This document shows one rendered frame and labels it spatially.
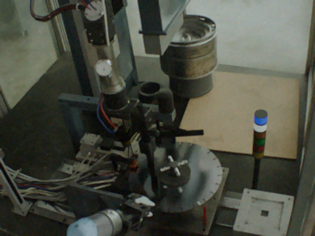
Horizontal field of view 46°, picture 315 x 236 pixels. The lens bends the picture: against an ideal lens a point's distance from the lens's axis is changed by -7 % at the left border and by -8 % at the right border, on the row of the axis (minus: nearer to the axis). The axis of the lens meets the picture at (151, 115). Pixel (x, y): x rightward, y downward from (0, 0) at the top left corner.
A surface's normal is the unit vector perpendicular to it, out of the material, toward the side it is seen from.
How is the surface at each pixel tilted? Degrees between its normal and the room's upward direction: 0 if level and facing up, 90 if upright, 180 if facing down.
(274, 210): 0
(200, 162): 0
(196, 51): 90
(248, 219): 0
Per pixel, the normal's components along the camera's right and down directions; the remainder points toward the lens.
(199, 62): 0.29, 0.58
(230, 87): -0.13, -0.76
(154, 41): -0.35, 0.63
